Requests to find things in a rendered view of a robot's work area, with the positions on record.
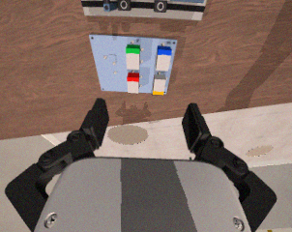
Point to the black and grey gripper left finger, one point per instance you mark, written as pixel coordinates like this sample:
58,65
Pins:
27,191

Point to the white block with green end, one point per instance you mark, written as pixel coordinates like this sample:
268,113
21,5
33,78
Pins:
133,56

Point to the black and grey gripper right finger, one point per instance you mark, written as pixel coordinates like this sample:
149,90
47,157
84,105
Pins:
257,199

